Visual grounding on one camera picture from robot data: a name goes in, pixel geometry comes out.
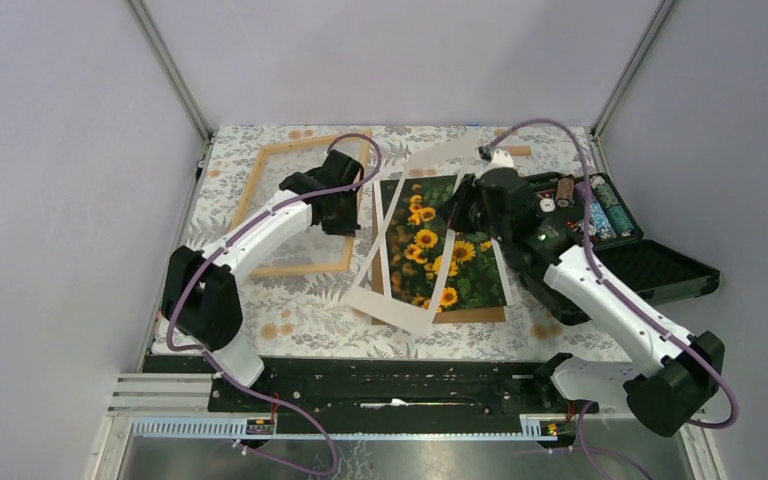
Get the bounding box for wooden picture frame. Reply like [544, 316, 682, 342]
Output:
[229, 135, 355, 277]

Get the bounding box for white mat board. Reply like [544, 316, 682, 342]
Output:
[342, 134, 479, 335]

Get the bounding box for sunflower photo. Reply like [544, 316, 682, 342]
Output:
[379, 175, 508, 313]

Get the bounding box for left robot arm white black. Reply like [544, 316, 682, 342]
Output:
[160, 150, 364, 411]

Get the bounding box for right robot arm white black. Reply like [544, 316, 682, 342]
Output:
[437, 167, 727, 437]

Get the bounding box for small wooden block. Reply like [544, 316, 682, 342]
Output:
[505, 145, 532, 157]

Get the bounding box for brown chip stack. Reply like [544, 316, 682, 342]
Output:
[554, 177, 575, 209]

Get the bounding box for purple chip stack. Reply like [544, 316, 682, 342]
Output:
[575, 181, 596, 205]

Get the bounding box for floral tablecloth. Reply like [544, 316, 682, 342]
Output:
[183, 125, 629, 362]

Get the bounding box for blue chip stack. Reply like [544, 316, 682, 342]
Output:
[590, 202, 617, 241]

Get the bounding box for green chip stack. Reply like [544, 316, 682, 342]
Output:
[590, 175, 635, 237]

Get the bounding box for black poker chip case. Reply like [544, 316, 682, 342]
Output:
[524, 172, 720, 305]

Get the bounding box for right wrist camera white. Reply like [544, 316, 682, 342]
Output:
[482, 148, 514, 174]

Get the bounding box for brown frame backing board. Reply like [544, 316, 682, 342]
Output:
[370, 192, 507, 326]

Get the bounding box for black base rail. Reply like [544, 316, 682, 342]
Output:
[208, 357, 584, 432]

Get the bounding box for grey slotted cable duct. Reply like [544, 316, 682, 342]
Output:
[131, 416, 560, 443]

